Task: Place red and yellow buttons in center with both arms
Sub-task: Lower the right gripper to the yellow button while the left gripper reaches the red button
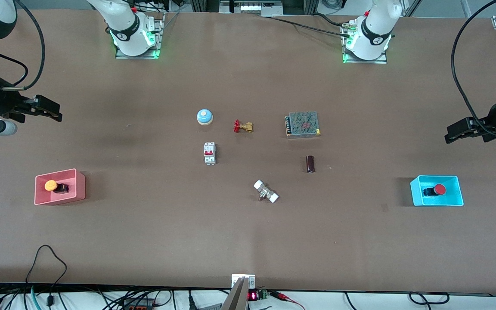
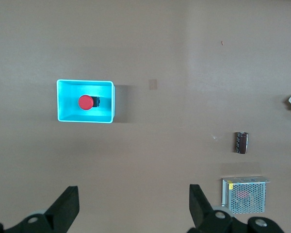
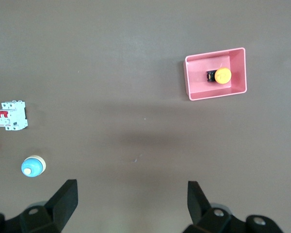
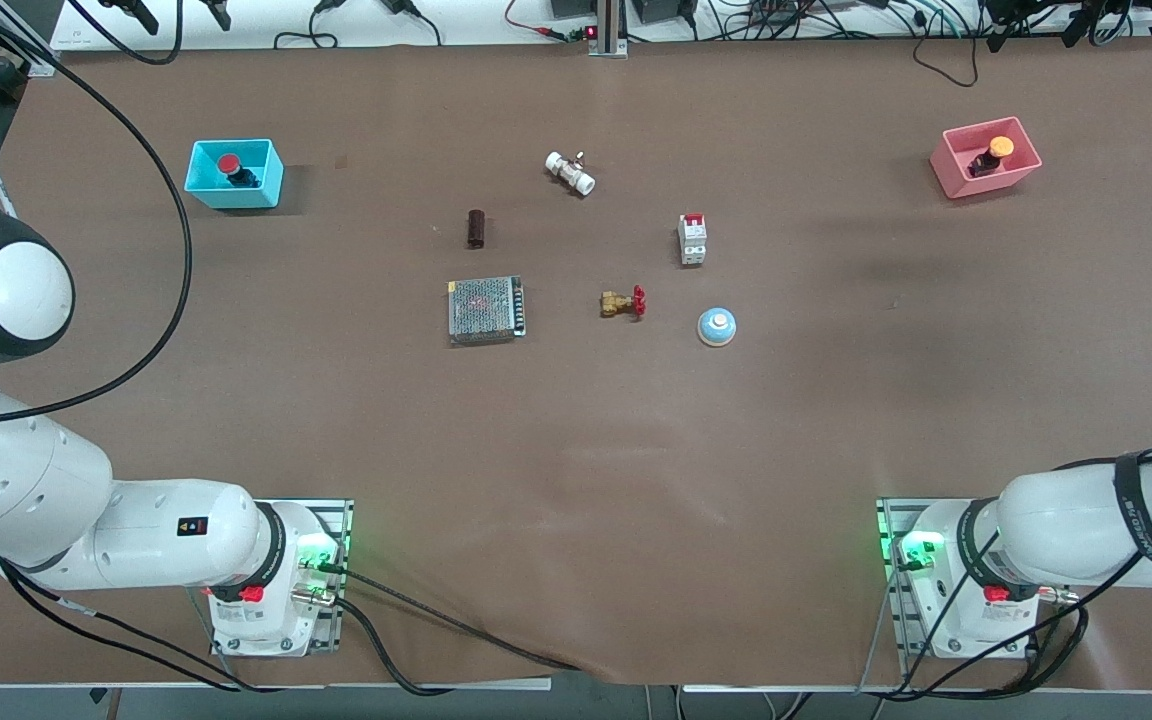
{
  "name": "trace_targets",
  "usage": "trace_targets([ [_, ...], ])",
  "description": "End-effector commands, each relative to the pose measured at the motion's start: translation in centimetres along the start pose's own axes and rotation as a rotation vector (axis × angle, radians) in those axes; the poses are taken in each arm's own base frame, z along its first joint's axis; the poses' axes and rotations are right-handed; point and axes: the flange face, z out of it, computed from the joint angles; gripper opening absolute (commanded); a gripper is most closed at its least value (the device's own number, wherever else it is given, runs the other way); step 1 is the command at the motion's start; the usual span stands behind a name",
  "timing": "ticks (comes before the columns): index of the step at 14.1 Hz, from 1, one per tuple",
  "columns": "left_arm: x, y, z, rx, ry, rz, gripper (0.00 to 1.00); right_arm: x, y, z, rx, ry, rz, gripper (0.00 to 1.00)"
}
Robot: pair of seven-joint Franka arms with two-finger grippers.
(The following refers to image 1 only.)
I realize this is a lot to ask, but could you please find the red wire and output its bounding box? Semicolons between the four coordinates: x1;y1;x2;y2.
268;291;307;310

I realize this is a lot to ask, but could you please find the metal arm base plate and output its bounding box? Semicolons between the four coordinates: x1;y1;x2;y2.
342;22;388;65
115;12;165;60

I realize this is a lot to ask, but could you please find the black orange power strip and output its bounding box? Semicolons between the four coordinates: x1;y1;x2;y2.
118;298;163;310

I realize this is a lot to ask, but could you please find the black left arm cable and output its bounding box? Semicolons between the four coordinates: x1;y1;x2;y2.
451;0;496;139

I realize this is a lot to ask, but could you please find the yellow push button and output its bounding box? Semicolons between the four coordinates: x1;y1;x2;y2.
44;180;70;195

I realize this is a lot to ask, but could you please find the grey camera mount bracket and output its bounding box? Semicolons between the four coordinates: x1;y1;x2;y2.
220;274;256;310

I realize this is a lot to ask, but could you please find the red push button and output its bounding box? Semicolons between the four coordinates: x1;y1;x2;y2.
422;184;447;198

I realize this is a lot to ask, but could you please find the white red circuit breaker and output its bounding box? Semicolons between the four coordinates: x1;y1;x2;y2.
203;142;217;166

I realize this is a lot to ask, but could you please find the short black arm cable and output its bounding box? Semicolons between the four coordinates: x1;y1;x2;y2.
0;38;30;91

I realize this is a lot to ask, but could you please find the pink plastic bin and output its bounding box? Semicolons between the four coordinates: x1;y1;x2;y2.
34;168;86;206

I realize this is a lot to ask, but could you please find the white silver pipe fitting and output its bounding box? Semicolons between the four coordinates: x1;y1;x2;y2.
253;180;279;204

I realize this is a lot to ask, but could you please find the long black arm cable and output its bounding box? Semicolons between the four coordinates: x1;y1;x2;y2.
15;0;46;90

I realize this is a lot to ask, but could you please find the black coiled cable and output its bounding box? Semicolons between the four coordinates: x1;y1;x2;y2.
409;291;450;306

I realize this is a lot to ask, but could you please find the black looped table cable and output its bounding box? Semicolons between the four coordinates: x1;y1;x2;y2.
25;245;68;310

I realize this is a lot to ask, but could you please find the metal mesh power supply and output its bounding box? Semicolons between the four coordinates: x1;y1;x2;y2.
284;111;321;139

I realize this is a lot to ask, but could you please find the teal cable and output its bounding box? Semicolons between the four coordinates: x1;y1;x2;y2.
30;285;43;310

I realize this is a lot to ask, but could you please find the cyan plastic bin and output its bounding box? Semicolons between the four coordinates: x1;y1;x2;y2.
410;175;464;208

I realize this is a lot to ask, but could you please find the blue white bell button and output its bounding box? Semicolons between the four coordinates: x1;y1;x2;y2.
196;108;214;126

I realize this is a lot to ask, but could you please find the black cable across table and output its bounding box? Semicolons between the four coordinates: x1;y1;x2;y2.
262;15;354;38

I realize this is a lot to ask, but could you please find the brass valve red handle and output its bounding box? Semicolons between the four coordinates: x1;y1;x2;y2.
233;119;254;134

